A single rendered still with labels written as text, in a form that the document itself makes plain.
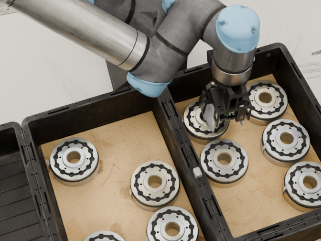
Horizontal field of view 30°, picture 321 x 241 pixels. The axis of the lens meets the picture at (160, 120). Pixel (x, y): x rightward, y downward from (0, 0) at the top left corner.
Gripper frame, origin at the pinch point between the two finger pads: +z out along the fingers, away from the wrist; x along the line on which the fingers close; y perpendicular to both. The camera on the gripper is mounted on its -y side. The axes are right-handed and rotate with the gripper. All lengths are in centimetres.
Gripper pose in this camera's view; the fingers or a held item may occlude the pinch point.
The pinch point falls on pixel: (219, 115)
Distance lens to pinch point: 133.6
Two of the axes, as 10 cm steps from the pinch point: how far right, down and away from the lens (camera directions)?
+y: 2.3, 8.4, -4.9
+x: 9.7, -2.0, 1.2
